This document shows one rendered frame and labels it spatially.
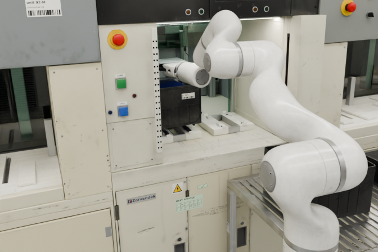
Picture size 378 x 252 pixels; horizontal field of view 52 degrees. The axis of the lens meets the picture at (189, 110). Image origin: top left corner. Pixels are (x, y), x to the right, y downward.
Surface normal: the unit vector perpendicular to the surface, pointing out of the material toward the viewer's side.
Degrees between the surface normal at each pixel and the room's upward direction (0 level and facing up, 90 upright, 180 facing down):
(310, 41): 90
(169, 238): 90
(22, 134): 90
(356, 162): 67
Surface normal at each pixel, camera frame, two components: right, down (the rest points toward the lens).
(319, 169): 0.28, -0.20
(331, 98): 0.37, 0.26
